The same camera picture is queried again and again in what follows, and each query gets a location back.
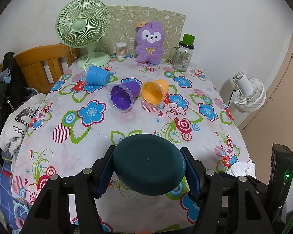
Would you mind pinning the purple plastic cup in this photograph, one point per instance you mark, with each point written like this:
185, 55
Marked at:
122, 96

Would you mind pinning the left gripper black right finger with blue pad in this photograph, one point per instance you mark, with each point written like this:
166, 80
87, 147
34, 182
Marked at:
227, 204

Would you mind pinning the dark teal cup yellow rim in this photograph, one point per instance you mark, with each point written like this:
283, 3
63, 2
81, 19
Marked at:
148, 164

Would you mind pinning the black jacket pile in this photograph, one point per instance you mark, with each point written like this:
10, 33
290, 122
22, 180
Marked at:
12, 93

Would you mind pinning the crumpled white tissue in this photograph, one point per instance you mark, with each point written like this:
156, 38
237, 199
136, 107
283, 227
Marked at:
242, 169

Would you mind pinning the orange plastic cup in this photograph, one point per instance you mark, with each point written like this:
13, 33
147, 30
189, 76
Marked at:
153, 92

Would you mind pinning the cotton swab container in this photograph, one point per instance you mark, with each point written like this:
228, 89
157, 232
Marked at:
121, 49

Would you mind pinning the floral tablecloth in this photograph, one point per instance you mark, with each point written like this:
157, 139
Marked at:
75, 124

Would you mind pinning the blue plastic cup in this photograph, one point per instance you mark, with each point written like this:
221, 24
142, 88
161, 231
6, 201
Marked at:
97, 76

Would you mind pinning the white printed t-shirt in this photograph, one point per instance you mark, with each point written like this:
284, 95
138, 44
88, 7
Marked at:
17, 124

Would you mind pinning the glass jar green lid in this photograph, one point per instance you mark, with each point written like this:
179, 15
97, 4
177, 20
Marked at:
181, 55

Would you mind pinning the beige patterned foam mat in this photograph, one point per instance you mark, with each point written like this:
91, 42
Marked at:
123, 27

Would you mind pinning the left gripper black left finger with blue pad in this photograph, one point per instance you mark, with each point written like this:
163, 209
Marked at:
68, 204

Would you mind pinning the white floor fan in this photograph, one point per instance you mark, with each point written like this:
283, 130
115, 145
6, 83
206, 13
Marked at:
249, 94

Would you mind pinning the purple plush bunny toy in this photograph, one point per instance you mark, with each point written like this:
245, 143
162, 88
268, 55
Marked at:
149, 42

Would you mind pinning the green desk fan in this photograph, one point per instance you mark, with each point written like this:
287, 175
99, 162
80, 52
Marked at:
82, 24

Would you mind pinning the blue checkered bed sheet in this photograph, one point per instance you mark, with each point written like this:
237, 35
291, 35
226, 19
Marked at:
14, 211

